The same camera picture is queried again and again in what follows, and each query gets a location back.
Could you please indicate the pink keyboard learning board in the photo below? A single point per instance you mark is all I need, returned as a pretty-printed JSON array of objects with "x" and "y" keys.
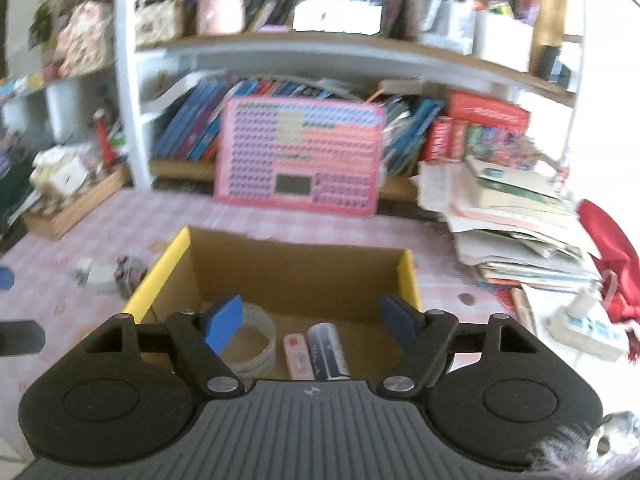
[{"x": 300, "y": 160}]

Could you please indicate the red cloth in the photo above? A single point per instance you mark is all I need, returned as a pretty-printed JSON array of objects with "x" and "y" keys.
[{"x": 612, "y": 250}]

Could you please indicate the pile of papers and books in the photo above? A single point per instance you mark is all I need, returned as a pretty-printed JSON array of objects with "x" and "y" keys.
[{"x": 515, "y": 240}]

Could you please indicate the white power strip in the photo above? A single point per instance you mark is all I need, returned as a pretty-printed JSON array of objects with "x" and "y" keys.
[{"x": 590, "y": 332}]

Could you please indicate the small grey toy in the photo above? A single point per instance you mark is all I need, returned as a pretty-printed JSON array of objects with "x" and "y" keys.
[{"x": 129, "y": 274}]

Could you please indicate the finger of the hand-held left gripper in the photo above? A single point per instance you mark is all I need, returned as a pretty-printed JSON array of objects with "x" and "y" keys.
[
  {"x": 5, "y": 279},
  {"x": 22, "y": 338}
]

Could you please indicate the wooden tray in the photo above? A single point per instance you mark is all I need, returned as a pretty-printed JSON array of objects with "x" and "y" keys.
[{"x": 70, "y": 210}]

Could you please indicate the colourful decorated box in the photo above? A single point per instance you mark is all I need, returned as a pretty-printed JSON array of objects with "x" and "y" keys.
[{"x": 500, "y": 144}]

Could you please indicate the red bottle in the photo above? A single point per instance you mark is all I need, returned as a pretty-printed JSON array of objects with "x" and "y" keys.
[{"x": 105, "y": 140}]

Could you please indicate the white tape roll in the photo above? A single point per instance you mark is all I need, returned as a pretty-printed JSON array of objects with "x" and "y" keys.
[{"x": 262, "y": 345}]

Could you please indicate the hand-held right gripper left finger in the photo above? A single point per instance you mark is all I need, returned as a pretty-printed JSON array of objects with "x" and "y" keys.
[{"x": 222, "y": 322}]

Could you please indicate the row of blue books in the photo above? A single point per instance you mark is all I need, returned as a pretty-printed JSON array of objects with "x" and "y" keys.
[
  {"x": 407, "y": 135},
  {"x": 190, "y": 125}
]

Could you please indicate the white side shelf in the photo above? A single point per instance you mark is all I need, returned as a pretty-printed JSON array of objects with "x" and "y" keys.
[{"x": 65, "y": 105}]

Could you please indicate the black box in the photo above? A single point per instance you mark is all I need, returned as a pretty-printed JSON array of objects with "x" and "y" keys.
[{"x": 552, "y": 65}]

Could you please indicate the white rectangular card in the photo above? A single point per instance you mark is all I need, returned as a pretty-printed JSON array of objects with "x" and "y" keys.
[{"x": 337, "y": 16}]

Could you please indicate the grey fluffy garment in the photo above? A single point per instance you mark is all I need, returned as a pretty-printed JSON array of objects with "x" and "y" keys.
[{"x": 615, "y": 440}]

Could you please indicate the thick pale book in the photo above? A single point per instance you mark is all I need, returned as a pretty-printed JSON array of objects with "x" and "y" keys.
[{"x": 515, "y": 185}]

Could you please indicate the white storage box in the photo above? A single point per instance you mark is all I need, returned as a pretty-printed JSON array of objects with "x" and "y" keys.
[{"x": 502, "y": 40}]

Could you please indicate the floral bag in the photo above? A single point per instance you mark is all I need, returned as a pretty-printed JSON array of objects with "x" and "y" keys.
[{"x": 82, "y": 37}]

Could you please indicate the white charger plug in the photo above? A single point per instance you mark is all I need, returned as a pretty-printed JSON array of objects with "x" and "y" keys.
[{"x": 585, "y": 302}]

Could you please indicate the row of small colourful boxes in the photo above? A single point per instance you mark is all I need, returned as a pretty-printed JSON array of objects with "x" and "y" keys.
[{"x": 22, "y": 85}]

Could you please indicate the small red box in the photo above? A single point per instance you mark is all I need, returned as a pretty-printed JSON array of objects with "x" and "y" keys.
[{"x": 439, "y": 139}]

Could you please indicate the pink checked tablecloth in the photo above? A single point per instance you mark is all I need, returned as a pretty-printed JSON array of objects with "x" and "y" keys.
[{"x": 350, "y": 227}]

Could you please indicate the dark cloth pile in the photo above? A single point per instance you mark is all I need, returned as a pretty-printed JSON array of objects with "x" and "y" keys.
[{"x": 12, "y": 200}]

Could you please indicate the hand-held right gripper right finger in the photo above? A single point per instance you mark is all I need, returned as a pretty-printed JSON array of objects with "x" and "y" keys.
[{"x": 397, "y": 317}]

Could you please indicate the yellow cardboard box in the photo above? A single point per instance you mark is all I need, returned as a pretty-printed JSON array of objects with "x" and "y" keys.
[{"x": 300, "y": 270}]

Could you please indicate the tissue pack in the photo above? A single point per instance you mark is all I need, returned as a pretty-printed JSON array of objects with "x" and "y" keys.
[{"x": 62, "y": 172}]

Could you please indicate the large red book box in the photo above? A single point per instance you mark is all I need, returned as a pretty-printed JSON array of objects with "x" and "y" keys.
[{"x": 487, "y": 112}]

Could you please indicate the small dark spray bottle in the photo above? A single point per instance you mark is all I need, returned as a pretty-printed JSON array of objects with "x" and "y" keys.
[{"x": 327, "y": 350}]

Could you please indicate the pink stubby tube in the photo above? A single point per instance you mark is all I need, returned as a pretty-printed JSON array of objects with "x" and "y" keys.
[{"x": 299, "y": 357}]

